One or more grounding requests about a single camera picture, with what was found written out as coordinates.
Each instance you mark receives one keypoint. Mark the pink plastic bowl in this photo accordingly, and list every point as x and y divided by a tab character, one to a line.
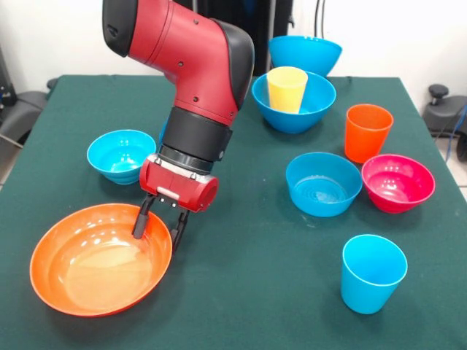
398	186

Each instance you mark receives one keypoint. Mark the light blue plastic cup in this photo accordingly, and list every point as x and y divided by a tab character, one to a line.
372	280

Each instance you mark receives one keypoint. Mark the dark green tablecloth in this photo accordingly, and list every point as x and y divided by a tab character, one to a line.
255	218

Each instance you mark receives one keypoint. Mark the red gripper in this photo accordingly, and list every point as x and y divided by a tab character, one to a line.
175	186

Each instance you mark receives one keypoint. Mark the orange plastic cup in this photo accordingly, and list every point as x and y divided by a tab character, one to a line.
366	135

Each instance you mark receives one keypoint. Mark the blue flat-bottomed ringed bowl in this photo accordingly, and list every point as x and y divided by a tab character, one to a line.
324	193

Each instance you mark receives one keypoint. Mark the yellow plastic cup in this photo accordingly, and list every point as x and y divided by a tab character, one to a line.
286	95

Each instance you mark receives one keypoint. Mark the large orange plastic bowl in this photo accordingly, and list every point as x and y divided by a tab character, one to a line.
98	270

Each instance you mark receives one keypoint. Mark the black equipment base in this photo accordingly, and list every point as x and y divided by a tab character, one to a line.
18	113
443	109

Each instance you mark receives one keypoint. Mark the large blue plastic bowl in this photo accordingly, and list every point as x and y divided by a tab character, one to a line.
292	122
306	54

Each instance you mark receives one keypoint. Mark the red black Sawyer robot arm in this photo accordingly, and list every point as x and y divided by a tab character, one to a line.
197	73

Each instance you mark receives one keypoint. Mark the small cyan plastic bowl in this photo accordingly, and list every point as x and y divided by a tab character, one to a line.
116	156

